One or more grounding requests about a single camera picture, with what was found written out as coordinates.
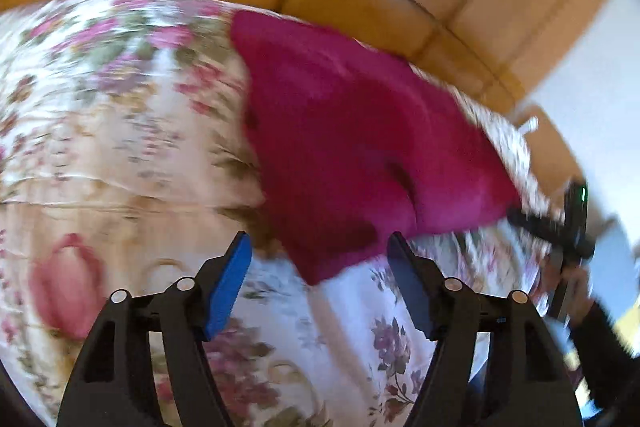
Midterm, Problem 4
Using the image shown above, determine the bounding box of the person's right forearm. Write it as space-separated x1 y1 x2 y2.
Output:
569 296 632 410

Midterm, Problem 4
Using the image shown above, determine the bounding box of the floral bedspread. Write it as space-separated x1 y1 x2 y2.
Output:
0 0 553 427

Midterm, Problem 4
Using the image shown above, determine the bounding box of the dark red knit garment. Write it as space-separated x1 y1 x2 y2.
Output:
229 9 524 287

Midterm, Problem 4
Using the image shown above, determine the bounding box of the wooden nightstand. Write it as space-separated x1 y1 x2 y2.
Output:
510 103 621 228

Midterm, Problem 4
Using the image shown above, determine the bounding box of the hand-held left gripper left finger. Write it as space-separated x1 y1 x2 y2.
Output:
56 231 252 427

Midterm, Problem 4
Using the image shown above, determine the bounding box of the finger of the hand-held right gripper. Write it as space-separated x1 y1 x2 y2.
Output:
506 204 596 261

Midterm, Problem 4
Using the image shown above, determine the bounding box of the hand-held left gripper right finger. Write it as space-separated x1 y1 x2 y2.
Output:
386 232 584 427

